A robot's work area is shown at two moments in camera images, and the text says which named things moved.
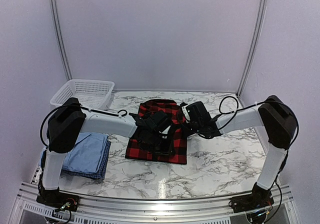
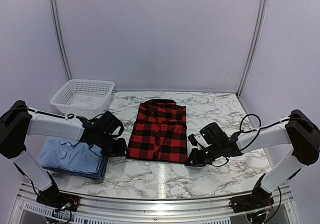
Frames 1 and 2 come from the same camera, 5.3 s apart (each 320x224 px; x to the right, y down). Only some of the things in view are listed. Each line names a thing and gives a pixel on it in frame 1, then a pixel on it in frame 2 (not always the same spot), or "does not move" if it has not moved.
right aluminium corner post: x=259 y=31 does not move
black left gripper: x=166 y=151 to x=119 y=151
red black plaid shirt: x=178 y=153 does not move
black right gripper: x=187 y=132 to x=196 y=160
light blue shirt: x=86 y=156 does not move
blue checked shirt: x=100 y=174 does not move
